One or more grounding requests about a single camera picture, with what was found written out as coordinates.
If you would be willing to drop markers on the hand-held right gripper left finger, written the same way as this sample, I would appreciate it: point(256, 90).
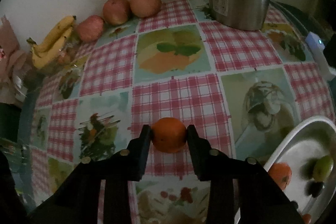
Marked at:
point(144, 145)

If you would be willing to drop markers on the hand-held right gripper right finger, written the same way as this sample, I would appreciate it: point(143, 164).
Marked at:
point(191, 142)

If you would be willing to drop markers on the small orange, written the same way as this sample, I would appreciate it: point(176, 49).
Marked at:
point(169, 134)

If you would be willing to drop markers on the large orange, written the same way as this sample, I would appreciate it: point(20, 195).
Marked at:
point(279, 174)

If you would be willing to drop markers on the round steel basin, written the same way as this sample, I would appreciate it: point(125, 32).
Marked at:
point(302, 140)

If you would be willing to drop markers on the dark plum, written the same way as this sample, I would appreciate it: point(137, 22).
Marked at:
point(315, 188)

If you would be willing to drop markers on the green apple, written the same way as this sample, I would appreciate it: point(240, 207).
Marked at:
point(323, 168)

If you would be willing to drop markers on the medium orange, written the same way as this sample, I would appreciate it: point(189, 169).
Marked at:
point(306, 219)

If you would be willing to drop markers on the clear plastic fruit container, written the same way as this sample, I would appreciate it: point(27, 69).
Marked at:
point(67, 56)

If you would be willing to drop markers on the red apple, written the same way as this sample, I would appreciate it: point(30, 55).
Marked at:
point(116, 11)
point(90, 28)
point(145, 3)

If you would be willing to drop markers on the yellow banana bunch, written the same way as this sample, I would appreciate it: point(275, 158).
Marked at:
point(50, 43)

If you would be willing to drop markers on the white power strip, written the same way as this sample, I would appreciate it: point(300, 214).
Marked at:
point(315, 43)

